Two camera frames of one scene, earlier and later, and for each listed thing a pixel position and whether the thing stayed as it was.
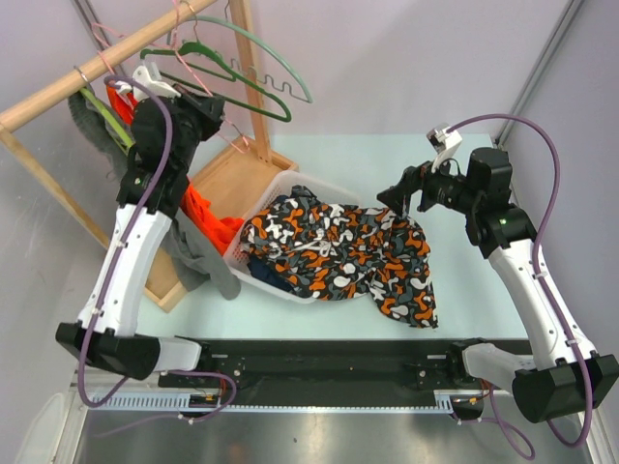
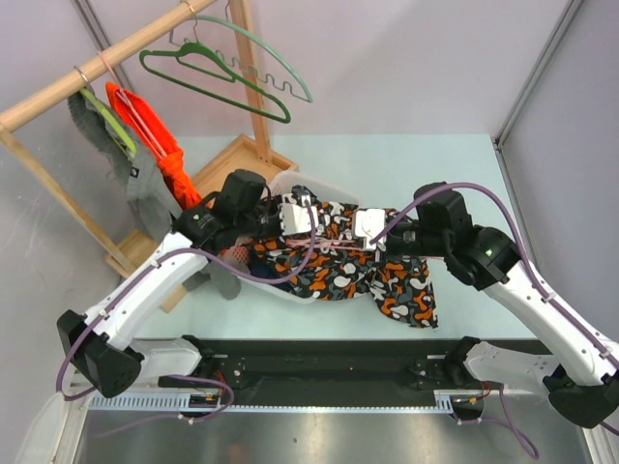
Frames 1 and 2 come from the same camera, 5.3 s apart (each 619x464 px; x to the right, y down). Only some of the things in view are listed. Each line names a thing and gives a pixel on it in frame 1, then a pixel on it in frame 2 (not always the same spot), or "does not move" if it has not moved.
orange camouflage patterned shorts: (331, 251) does not move
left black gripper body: (198, 118) to (268, 217)
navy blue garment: (265, 271) does not move
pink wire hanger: (174, 45) to (324, 244)
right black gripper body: (443, 188) to (402, 240)
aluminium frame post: (539, 71) does not move
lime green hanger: (123, 138) does not move
